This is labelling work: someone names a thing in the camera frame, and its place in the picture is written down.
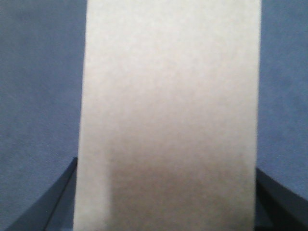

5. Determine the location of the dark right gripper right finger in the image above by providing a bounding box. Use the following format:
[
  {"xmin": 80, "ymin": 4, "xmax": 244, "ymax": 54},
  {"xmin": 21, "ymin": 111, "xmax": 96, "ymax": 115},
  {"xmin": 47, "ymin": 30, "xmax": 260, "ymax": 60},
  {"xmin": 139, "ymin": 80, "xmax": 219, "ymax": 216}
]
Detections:
[{"xmin": 255, "ymin": 168, "xmax": 308, "ymax": 231}]

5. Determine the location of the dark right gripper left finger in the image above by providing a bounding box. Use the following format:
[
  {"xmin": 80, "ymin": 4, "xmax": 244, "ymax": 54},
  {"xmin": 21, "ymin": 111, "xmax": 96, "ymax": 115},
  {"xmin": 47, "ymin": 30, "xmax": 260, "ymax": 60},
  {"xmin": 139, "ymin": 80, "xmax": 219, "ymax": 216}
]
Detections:
[{"xmin": 6, "ymin": 157, "xmax": 77, "ymax": 231}]

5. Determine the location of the brown cardboard box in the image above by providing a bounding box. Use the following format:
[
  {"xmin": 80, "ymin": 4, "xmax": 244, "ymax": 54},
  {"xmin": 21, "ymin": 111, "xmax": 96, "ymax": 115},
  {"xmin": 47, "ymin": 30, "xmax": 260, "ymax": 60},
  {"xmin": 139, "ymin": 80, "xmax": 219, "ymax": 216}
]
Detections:
[{"xmin": 73, "ymin": 0, "xmax": 261, "ymax": 231}]

